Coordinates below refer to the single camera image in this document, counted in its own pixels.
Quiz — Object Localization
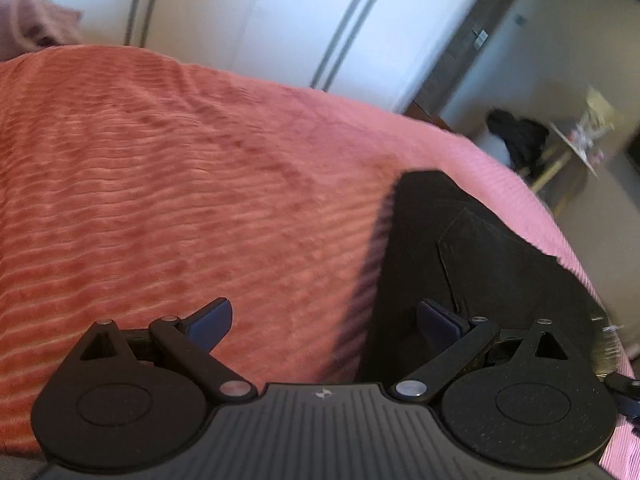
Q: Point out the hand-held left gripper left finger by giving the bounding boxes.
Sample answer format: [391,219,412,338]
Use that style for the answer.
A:
[77,297,258,403]

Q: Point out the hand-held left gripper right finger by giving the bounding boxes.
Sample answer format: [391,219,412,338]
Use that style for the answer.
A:
[390,299,571,405]

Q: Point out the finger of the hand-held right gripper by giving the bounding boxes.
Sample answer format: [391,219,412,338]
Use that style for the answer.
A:
[602,372,640,400]

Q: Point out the black pants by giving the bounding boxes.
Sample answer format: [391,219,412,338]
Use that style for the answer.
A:
[352,170,623,392]

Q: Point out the pink ribbed blanket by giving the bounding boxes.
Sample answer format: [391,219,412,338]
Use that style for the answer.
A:
[0,44,640,480]

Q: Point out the dark cloth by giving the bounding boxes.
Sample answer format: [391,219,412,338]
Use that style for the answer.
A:
[487,109,551,172]

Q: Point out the white round side table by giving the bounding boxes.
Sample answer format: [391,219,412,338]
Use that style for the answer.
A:
[529,120,601,202]

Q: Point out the grey wooden door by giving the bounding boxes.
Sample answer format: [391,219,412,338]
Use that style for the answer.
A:
[400,0,541,136]

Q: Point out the white table decoration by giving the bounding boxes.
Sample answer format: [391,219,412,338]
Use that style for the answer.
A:
[575,85,619,137]

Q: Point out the white wardrobe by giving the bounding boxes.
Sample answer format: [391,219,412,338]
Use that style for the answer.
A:
[0,0,501,111]

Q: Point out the pink pillow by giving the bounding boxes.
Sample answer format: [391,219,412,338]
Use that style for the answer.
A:
[0,0,84,61]

